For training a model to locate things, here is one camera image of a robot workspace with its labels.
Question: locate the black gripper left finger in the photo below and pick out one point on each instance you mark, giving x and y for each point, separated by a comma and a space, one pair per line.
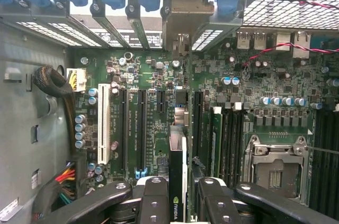
153, 202

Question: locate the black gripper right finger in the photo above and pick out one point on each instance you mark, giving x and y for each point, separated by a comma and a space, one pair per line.
219, 205

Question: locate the installed RAM stick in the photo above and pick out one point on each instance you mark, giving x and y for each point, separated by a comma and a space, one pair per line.
216, 142

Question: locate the long black expansion slot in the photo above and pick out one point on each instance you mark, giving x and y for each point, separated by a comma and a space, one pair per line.
141, 128
198, 123
124, 128

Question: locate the white expansion slot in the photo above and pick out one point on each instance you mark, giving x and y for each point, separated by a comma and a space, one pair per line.
103, 123

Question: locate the short black expansion slot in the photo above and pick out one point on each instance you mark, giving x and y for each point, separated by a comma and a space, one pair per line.
161, 100

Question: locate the thin metal locking lever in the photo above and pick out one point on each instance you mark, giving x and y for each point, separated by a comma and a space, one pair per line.
323, 151

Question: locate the green motherboard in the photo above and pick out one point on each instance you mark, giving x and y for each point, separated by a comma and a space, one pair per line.
148, 70

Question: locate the black open PC case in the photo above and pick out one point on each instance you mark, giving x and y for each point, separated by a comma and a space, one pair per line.
23, 102

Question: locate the CPU socket with metal frame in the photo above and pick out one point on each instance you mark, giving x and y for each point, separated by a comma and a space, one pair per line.
275, 165

